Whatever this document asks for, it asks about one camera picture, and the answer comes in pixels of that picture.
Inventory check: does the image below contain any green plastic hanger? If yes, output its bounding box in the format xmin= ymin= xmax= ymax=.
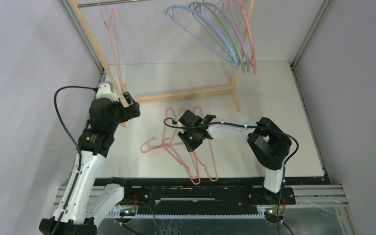
xmin=188 ymin=1 xmax=251 ymax=72

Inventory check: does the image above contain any pink wire hanger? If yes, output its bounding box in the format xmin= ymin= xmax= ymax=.
xmin=157 ymin=107 xmax=208 ymax=182
xmin=140 ymin=125 xmax=201 ymax=185
xmin=97 ymin=0 xmax=125 ymax=92
xmin=168 ymin=106 xmax=219 ymax=182

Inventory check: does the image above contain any blue plastic hanger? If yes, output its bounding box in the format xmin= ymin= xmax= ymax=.
xmin=164 ymin=1 xmax=249 ymax=70

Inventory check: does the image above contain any purple plastic hanger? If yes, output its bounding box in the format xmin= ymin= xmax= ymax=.
xmin=189 ymin=1 xmax=248 ymax=72

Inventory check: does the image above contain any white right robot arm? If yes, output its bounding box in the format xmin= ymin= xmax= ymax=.
xmin=170 ymin=110 xmax=298 ymax=204

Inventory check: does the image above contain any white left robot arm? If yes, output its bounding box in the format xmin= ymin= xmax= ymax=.
xmin=39 ymin=92 xmax=141 ymax=235

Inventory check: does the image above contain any pink hanger on rod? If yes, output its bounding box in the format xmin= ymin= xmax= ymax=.
xmin=236 ymin=0 xmax=257 ymax=75

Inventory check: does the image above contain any metal hanging rod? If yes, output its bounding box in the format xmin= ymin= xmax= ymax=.
xmin=76 ymin=0 xmax=149 ymax=8

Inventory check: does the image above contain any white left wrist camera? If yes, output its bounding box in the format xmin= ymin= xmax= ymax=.
xmin=95 ymin=81 xmax=119 ymax=101

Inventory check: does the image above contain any wooden hanger rack frame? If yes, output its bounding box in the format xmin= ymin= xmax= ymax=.
xmin=68 ymin=0 xmax=245 ymax=111

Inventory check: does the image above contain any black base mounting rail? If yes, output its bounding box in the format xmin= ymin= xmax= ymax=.
xmin=94 ymin=177 xmax=330 ymax=217

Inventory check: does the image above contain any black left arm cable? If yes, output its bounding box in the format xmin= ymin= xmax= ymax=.
xmin=50 ymin=85 xmax=98 ymax=235

